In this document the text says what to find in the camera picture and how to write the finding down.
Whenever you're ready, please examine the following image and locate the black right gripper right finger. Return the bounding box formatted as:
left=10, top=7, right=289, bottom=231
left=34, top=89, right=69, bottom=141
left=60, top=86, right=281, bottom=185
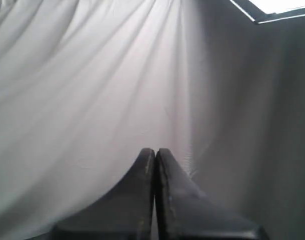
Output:
left=155, top=148, right=269, bottom=240

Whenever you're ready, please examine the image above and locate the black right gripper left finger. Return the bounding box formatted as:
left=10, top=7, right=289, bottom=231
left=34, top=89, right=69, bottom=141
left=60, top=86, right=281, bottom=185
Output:
left=51, top=148, right=155, bottom=240

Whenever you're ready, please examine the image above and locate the bright ceiling light panel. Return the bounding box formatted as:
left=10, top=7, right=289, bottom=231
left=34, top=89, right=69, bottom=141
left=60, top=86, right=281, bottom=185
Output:
left=231, top=0, right=305, bottom=25

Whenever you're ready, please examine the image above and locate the grey backdrop cloth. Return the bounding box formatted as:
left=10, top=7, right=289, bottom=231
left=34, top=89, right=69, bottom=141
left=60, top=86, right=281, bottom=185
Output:
left=0, top=0, right=305, bottom=240

